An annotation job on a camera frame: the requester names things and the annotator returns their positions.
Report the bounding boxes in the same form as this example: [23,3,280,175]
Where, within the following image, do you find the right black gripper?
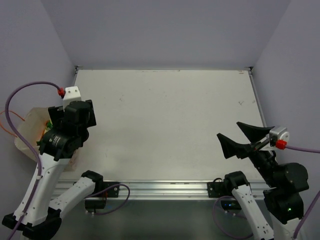
[217,120,280,187]

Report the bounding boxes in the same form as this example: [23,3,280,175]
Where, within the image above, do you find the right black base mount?
[206,178,242,211]

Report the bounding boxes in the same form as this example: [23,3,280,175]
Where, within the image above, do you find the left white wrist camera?
[62,86,82,109]

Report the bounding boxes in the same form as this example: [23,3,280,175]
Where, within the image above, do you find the green snack packet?
[45,120,53,131]

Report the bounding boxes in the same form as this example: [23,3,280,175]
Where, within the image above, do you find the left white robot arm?
[2,100,104,240]

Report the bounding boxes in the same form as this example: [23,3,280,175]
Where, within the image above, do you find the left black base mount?
[84,181,119,212]

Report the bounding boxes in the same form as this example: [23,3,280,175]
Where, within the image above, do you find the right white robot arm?
[217,122,309,240]

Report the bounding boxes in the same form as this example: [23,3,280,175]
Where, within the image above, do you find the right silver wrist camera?
[269,126,290,150]

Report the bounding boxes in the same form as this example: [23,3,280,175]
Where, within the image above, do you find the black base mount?
[206,178,242,211]
[84,181,119,212]

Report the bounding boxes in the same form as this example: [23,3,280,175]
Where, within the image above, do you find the white paper bag orange handles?
[0,107,51,162]

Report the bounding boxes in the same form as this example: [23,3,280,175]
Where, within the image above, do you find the aluminium front rail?
[51,180,269,201]

